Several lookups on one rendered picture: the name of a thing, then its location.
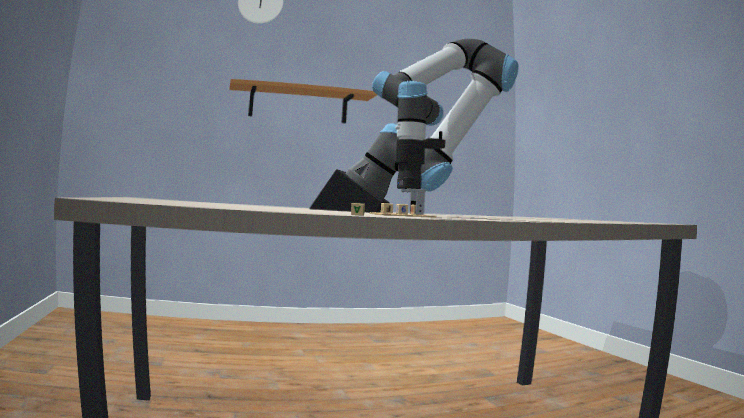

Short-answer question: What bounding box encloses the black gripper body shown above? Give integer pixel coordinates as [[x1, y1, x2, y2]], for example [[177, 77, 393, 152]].
[[395, 121, 445, 189]]

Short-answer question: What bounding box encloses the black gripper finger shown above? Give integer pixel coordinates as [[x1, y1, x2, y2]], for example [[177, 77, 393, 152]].
[[401, 189, 416, 214], [407, 188, 426, 215]]

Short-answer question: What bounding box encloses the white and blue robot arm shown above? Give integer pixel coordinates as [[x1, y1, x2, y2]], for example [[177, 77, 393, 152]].
[[346, 39, 518, 200]]

